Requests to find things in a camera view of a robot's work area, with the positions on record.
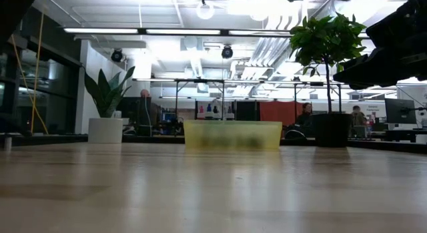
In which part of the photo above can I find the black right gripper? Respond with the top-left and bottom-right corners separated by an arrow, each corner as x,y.
333,0 -> 427,91

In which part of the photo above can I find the person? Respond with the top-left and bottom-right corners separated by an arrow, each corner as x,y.
350,105 -> 368,127
139,88 -> 161,127
296,102 -> 314,127

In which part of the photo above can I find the black computer monitor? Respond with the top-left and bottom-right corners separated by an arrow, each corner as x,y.
384,98 -> 418,125
116,96 -> 153,119

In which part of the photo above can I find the leafy green potted tree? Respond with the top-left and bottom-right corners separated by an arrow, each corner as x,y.
288,12 -> 367,113

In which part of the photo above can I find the black round plant pot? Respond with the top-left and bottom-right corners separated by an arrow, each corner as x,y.
310,111 -> 354,148

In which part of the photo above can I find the orange partition panel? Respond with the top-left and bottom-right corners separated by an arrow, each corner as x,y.
259,99 -> 305,127

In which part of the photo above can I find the long ceiling light strip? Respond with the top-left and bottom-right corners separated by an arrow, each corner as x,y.
145,28 -> 222,35
63,27 -> 139,35

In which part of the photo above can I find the yellow translucent plastic bin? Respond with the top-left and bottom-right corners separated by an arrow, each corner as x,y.
182,120 -> 283,151

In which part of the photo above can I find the green snake plant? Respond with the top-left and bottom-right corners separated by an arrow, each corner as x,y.
83,65 -> 136,119

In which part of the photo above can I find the white round plant pot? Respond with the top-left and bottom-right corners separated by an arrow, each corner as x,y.
88,117 -> 124,144

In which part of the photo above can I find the round ring ceiling lamp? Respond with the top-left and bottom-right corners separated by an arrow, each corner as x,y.
195,0 -> 216,21

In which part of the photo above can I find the black metal workbench frame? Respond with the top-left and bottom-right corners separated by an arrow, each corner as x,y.
133,77 -> 344,120

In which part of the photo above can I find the black aluminium table frame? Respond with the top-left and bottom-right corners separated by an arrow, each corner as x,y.
0,132 -> 427,156

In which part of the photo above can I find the yellow extension cable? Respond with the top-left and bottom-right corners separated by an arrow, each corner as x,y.
6,0 -> 50,136

